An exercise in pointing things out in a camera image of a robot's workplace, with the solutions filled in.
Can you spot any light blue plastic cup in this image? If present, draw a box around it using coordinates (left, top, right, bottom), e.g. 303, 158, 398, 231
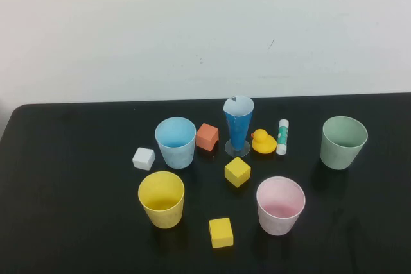
154, 116, 197, 170

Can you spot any yellow plastic cup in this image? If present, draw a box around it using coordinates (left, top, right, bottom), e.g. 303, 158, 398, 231
137, 171, 186, 230

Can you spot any pink plastic cup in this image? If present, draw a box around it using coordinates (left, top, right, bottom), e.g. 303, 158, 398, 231
256, 176, 306, 235

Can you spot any green plastic cup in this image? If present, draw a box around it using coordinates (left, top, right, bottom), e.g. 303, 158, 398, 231
320, 116, 369, 171

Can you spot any orange foam block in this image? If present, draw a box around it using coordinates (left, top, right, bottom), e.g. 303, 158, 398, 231
195, 123, 220, 152

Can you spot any blue paper cone cup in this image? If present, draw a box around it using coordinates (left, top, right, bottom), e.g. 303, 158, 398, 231
223, 96, 255, 158

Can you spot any yellow cube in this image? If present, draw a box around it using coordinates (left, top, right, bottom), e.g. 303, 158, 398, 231
224, 157, 252, 189
209, 217, 234, 250

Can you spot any yellow rubber duck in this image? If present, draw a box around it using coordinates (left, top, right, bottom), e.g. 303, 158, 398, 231
250, 128, 277, 155

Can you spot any white cube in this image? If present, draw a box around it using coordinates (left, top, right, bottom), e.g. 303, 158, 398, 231
132, 147, 156, 170

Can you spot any white green glue stick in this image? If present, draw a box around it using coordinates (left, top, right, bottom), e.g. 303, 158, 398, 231
275, 119, 290, 156

